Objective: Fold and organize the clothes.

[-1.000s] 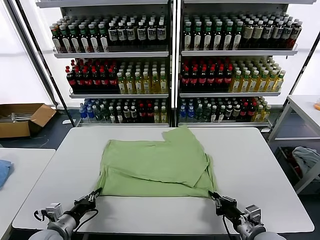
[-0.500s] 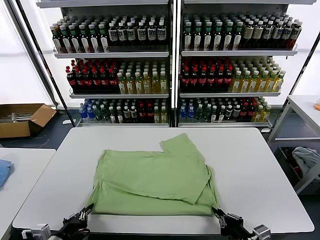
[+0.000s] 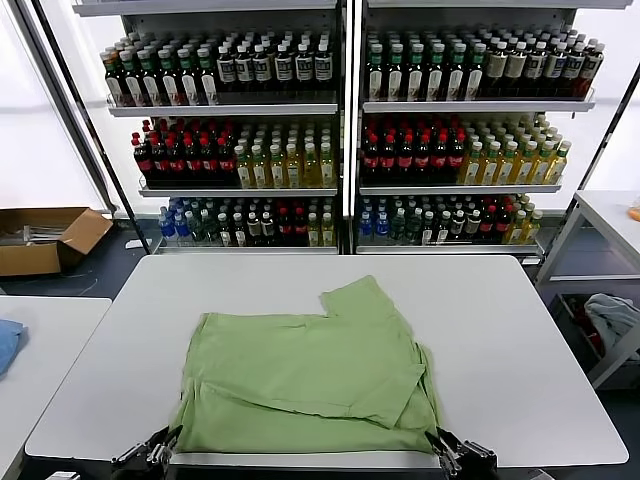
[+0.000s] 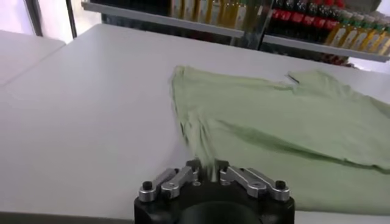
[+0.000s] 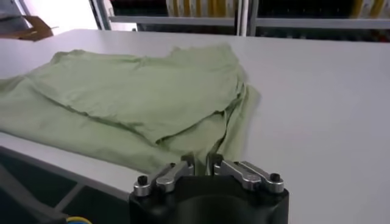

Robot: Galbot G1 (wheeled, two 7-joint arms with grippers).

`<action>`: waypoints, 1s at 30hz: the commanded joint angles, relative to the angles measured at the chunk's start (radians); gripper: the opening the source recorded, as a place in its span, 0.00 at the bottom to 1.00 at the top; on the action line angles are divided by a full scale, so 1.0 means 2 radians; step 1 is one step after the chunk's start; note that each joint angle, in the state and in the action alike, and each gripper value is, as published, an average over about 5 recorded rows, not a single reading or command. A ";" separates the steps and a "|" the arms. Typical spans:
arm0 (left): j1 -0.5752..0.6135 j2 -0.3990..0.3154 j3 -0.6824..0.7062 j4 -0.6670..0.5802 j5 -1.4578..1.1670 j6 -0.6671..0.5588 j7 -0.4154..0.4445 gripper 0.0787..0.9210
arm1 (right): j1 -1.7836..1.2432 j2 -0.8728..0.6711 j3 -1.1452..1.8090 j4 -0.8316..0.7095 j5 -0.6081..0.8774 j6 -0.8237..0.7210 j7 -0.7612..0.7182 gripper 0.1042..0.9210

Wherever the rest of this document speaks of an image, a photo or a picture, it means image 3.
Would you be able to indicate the dark bottle square white label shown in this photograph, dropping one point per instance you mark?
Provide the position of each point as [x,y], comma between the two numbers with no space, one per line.
[322,68]
[226,70]
[244,70]
[261,69]
[303,68]
[536,66]
[554,67]
[574,67]
[592,65]
[283,69]

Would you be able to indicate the grey slanted frame pole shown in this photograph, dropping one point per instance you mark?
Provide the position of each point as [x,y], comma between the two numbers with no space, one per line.
[60,100]

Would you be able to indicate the dark tea bottle white label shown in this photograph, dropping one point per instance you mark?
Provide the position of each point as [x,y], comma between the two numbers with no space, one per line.
[188,85]
[169,85]
[454,80]
[132,85]
[473,80]
[434,80]
[394,80]
[375,80]
[114,85]
[149,85]
[207,85]
[414,80]

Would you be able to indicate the white side table grey frame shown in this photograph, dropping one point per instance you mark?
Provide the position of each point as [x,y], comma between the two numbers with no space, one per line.
[605,210]

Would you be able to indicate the green tinted water bottle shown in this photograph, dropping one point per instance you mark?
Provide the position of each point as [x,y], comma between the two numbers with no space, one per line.
[196,227]
[413,227]
[209,229]
[398,227]

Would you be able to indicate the orange object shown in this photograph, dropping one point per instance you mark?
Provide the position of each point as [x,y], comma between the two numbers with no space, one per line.
[635,213]

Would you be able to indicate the dark storage bin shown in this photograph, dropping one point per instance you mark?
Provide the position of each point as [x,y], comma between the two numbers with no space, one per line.
[567,312]

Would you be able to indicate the grey metal parts bundle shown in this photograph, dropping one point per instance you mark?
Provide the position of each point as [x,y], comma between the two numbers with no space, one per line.
[42,233]

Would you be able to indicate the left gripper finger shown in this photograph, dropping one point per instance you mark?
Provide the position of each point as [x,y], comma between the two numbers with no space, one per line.
[162,447]
[137,447]

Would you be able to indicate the grey metal shelf rack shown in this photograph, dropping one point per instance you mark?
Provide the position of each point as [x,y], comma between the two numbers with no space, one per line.
[475,106]
[225,109]

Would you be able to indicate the black slanted pole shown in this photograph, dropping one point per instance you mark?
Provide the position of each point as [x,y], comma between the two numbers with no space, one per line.
[80,100]

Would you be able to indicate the blue drink bottle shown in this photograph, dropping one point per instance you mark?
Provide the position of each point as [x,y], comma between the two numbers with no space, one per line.
[382,227]
[181,229]
[167,227]
[366,227]

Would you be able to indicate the yellow juice bottle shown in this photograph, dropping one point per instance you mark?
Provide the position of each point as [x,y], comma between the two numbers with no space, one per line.
[327,171]
[505,170]
[516,229]
[313,232]
[311,171]
[276,172]
[244,172]
[259,172]
[531,227]
[541,169]
[470,170]
[327,232]
[557,167]
[487,170]
[523,170]
[293,172]

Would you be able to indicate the brown cardboard box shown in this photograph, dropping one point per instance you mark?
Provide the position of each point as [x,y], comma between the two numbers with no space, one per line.
[30,260]

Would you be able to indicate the white paper scrap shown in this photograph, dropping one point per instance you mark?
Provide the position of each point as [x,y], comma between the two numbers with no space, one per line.
[134,244]

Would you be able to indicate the small dark bottle white cap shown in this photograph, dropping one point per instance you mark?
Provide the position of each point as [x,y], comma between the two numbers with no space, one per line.
[239,232]
[442,230]
[267,230]
[223,232]
[472,226]
[427,230]
[457,227]
[253,230]

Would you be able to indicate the cola bottle red cap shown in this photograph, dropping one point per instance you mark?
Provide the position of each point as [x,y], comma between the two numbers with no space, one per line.
[422,161]
[175,164]
[405,161]
[226,164]
[299,230]
[388,161]
[284,230]
[192,164]
[209,164]
[502,224]
[371,161]
[439,160]
[142,162]
[487,225]
[455,160]
[159,162]

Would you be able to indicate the dark bottle beige label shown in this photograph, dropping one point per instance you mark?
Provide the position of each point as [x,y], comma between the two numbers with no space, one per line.
[495,67]
[515,66]

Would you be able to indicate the dark slanted pole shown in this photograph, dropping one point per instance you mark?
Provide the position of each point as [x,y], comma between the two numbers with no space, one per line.
[617,117]

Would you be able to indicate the blue folded cloth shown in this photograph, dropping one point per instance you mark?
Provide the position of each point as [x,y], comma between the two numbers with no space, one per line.
[9,345]

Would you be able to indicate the green t-shirt with print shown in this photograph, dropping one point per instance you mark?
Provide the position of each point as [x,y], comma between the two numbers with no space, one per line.
[300,380]

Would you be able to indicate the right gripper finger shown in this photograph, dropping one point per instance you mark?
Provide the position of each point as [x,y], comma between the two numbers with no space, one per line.
[446,457]
[462,446]

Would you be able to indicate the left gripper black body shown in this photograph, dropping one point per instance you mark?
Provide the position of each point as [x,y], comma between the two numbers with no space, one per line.
[140,470]

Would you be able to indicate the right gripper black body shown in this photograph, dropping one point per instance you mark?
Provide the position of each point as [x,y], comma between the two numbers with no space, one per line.
[475,467]

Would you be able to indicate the pale blue crumpled cloth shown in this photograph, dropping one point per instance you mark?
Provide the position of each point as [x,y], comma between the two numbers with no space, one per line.
[607,315]

